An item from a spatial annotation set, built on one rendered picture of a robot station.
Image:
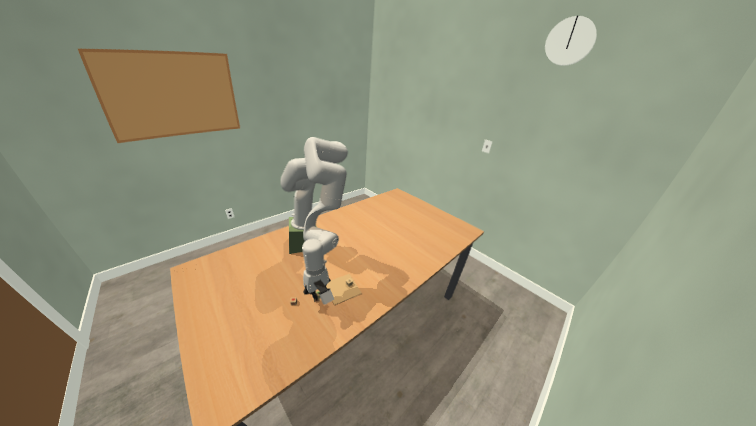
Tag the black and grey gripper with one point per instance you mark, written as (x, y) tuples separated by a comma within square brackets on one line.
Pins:
[(309, 280)]

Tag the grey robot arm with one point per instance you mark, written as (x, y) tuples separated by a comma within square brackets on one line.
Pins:
[(320, 158)]

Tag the tan flat mat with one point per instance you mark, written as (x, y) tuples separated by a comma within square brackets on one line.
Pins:
[(340, 290)]

